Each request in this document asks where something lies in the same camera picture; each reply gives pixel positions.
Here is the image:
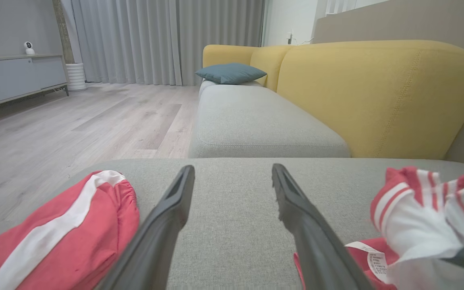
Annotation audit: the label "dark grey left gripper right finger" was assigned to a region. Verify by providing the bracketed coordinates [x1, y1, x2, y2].
[271, 163, 373, 290]

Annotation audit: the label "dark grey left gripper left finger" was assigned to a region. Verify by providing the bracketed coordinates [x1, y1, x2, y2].
[95, 164, 195, 290]

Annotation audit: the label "red and white basketball jersey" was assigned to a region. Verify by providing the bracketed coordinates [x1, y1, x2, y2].
[294, 166, 464, 290]

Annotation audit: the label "red shorts with white stripe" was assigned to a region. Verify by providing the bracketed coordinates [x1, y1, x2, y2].
[0, 170, 141, 290]

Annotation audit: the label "large grey sofa seat cushion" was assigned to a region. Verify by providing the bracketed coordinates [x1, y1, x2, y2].
[0, 158, 464, 290]

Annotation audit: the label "large yellow sofa back cushion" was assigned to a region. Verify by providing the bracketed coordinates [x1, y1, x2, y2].
[276, 39, 464, 160]

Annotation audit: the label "white ribbed floor vase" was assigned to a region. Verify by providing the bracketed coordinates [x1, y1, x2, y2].
[65, 62, 88, 91]

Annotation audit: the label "blue throw pillow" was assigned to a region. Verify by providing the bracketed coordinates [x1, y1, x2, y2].
[195, 62, 268, 85]

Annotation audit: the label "small yellow sofa back cushion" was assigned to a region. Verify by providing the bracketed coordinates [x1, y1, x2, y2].
[202, 44, 261, 69]

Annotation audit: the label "grey pleated curtain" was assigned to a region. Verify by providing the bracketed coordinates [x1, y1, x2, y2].
[71, 0, 265, 86]

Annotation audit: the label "grey low media cabinet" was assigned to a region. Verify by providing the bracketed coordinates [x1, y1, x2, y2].
[0, 54, 70, 112]

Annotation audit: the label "brown rough pole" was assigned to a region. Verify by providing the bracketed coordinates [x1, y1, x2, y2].
[52, 0, 75, 65]

